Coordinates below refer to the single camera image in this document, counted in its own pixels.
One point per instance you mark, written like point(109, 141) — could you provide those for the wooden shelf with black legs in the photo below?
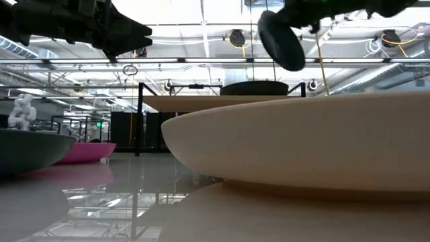
point(188, 102)

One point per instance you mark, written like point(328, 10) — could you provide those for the black background cabinet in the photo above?
point(122, 131)

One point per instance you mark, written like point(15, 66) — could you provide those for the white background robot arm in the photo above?
point(21, 112)

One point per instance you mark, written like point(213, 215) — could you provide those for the silver ceiling duct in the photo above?
point(386, 72)

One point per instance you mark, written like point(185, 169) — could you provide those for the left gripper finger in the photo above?
point(129, 28)
point(131, 43)

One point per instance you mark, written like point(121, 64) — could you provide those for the green plate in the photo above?
point(253, 89)

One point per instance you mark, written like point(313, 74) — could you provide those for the beige plate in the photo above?
point(302, 144)

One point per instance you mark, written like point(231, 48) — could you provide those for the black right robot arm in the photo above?
point(393, 6)

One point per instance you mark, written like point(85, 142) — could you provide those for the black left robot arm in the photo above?
point(27, 20)

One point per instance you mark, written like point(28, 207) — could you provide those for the magenta plate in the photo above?
point(87, 153)

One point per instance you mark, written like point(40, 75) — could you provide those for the dark teal plate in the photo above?
point(30, 151)
point(282, 47)

